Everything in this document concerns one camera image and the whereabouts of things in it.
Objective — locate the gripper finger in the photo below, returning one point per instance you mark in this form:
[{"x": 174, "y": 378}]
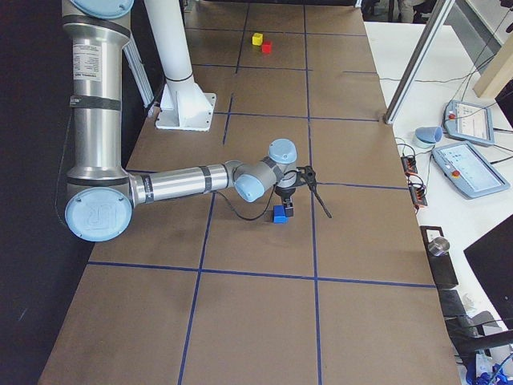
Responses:
[{"x": 288, "y": 208}]

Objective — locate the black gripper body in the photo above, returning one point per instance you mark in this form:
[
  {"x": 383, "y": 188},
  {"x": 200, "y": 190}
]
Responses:
[{"x": 285, "y": 196}]

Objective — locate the blue cube block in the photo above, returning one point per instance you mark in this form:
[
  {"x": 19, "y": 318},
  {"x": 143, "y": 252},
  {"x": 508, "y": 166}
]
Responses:
[{"x": 279, "y": 214}]

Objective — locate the red cube block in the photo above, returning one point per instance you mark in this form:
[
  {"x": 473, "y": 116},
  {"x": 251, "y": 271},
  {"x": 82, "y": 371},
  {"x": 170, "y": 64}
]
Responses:
[{"x": 266, "y": 47}]

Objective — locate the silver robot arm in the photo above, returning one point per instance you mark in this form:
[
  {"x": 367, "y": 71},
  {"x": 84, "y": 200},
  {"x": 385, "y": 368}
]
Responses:
[{"x": 102, "y": 194}]

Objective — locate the light blue cup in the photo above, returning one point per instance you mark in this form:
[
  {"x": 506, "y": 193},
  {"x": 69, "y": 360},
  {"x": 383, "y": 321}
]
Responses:
[{"x": 426, "y": 137}]

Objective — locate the metal cylinder cup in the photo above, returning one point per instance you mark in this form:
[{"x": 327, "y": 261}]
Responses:
[{"x": 438, "y": 246}]

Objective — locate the yellow cube block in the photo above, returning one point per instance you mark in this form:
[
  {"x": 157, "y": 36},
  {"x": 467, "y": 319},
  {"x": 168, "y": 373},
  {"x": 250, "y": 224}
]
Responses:
[{"x": 257, "y": 39}]

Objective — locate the near teach pendant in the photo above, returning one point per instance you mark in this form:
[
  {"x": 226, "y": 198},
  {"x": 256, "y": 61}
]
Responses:
[{"x": 467, "y": 169}]

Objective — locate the teach pendant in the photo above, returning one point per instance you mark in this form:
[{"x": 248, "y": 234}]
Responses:
[
  {"x": 467, "y": 169},
  {"x": 467, "y": 121}
]

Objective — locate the far teach pendant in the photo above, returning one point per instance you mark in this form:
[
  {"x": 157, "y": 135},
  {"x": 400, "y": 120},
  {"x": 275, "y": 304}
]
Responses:
[{"x": 467, "y": 121}]

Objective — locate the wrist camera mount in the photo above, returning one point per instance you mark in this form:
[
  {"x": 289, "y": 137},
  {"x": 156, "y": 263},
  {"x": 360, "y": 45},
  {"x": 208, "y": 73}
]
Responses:
[{"x": 309, "y": 176}]

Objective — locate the white pedestal column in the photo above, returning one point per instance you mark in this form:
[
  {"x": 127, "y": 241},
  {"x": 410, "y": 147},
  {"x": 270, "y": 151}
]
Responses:
[{"x": 184, "y": 106}]

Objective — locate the aluminium frame post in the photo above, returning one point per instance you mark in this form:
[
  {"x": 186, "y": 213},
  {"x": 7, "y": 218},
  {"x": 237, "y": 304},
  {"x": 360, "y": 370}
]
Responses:
[{"x": 436, "y": 21}]

